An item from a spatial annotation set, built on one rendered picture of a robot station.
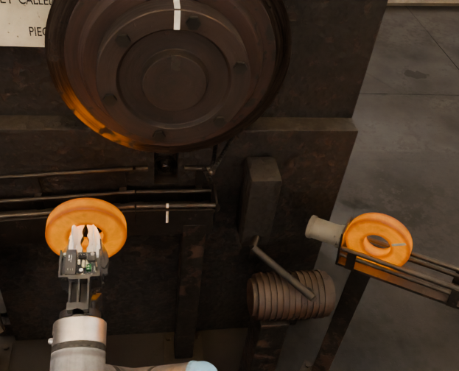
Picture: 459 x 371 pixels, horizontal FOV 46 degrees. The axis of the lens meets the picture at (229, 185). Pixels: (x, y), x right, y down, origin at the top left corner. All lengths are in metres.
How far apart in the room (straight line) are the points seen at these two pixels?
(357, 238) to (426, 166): 1.57
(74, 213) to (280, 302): 0.61
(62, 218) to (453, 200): 2.04
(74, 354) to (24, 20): 0.66
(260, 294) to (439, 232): 1.30
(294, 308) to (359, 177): 1.33
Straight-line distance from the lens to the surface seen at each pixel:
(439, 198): 2.72
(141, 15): 0.94
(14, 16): 1.21
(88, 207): 1.05
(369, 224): 1.31
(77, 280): 0.99
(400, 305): 2.20
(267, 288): 1.41
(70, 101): 1.13
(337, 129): 1.38
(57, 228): 1.09
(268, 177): 1.30
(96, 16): 1.00
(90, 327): 0.96
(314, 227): 1.37
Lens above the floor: 1.64
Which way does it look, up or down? 42 degrees down
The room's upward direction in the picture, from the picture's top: 8 degrees clockwise
